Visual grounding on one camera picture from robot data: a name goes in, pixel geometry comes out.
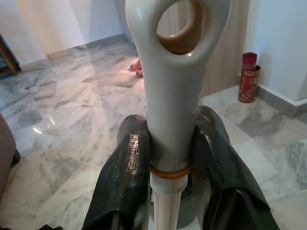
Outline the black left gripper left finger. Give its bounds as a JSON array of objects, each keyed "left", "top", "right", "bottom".
[{"left": 83, "top": 114, "right": 153, "bottom": 230}]

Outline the red patterned tin can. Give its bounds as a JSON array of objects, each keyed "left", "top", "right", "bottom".
[{"left": 237, "top": 64, "right": 261, "bottom": 103}]

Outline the dark wooden furniture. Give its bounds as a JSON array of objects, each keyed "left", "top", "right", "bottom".
[{"left": 0, "top": 33, "right": 20, "bottom": 77}]

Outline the crimson incense stick bundle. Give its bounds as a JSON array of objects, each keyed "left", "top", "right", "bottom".
[{"left": 242, "top": 52, "right": 258, "bottom": 71}]

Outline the brown rubber band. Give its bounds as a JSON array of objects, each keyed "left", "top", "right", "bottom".
[{"left": 150, "top": 167, "right": 191, "bottom": 180}]

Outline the light wooden wall panel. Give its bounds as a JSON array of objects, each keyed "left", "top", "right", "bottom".
[{"left": 199, "top": 0, "right": 249, "bottom": 98}]

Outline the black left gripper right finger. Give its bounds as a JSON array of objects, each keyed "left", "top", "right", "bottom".
[{"left": 191, "top": 105, "right": 281, "bottom": 230}]

